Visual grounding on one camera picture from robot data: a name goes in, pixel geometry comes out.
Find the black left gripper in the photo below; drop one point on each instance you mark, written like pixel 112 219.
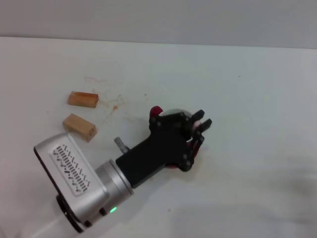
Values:
pixel 161 143

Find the red ceramic mug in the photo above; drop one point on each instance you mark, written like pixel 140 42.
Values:
pixel 156 111

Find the stained wooden block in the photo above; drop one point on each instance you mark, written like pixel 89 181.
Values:
pixel 81 99

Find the plain wooden block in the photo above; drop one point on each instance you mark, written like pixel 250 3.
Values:
pixel 76 125

